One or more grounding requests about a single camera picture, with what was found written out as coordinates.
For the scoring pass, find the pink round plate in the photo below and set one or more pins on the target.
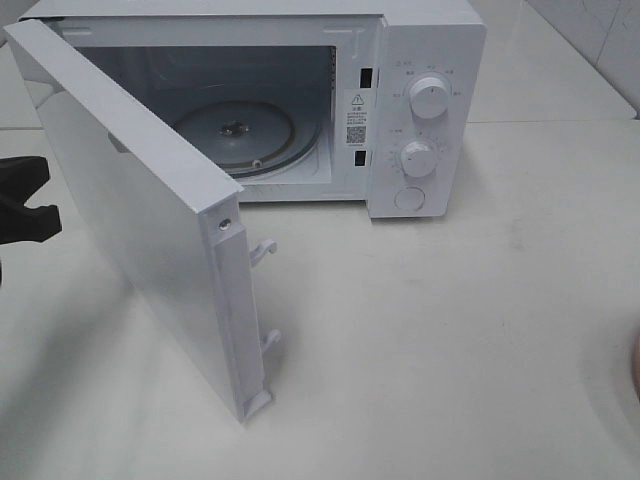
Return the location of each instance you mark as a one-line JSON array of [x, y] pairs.
[[635, 364]]

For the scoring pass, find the white upper power knob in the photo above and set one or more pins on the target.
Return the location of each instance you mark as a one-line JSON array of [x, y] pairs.
[[429, 96]]

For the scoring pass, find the white microwave oven body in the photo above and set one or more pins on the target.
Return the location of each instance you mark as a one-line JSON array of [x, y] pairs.
[[349, 63]]

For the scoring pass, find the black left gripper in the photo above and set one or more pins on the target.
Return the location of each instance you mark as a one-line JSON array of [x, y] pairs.
[[21, 177]]

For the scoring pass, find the white timer knob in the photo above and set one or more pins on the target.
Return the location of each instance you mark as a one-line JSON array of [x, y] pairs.
[[418, 159]]

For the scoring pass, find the glass microwave turntable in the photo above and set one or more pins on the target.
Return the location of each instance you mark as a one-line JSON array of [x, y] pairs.
[[249, 138]]

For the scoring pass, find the white microwave door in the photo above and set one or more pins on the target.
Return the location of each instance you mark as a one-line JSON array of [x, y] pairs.
[[164, 213]]

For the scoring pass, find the white round door button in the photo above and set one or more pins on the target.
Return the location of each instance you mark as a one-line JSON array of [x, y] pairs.
[[410, 199]]

